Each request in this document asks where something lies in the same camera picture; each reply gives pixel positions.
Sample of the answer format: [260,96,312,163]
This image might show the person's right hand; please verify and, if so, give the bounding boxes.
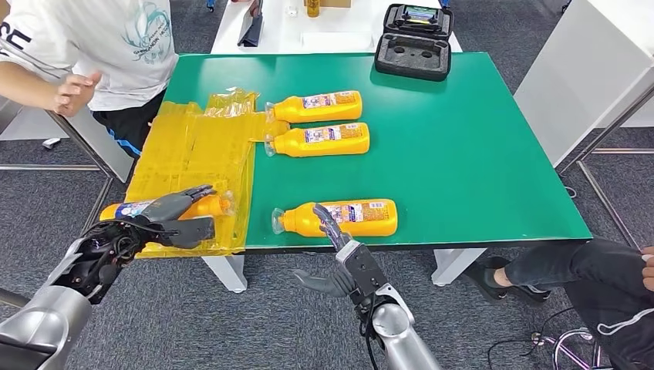
[52,70,103,117]

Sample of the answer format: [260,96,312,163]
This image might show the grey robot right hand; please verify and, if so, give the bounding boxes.
[293,202,357,299]

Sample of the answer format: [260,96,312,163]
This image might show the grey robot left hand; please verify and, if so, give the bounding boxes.
[135,184,218,251]

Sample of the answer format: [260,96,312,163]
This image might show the person's hand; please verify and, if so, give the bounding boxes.
[639,246,654,293]

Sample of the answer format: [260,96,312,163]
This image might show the orange detergent bottle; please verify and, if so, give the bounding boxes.
[271,198,399,239]
[265,90,364,125]
[99,190,236,222]
[264,122,371,158]

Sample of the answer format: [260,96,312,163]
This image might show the person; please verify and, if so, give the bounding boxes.
[462,237,654,370]
[0,0,179,160]

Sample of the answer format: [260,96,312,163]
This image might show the yellow plastic-wrapped board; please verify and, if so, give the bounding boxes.
[122,87,292,259]

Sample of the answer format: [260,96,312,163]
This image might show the steel table with metal legs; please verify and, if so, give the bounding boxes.
[0,94,116,308]

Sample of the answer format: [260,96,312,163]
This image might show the chrome chair base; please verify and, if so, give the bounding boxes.
[531,326,606,370]

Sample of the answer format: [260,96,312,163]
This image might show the dark tablet case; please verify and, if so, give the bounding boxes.
[237,0,265,48]

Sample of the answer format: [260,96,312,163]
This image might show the white table with metal legs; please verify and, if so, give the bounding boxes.
[514,0,654,251]

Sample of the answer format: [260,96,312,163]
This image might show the black foam-lined case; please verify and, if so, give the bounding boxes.
[374,2,455,82]

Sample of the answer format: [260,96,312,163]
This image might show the handheld controller with screen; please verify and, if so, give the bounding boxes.
[404,5,440,25]

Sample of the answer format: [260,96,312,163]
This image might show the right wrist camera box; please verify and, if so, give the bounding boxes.
[335,238,389,300]

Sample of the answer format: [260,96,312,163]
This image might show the black floor cable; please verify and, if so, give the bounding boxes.
[485,306,578,370]

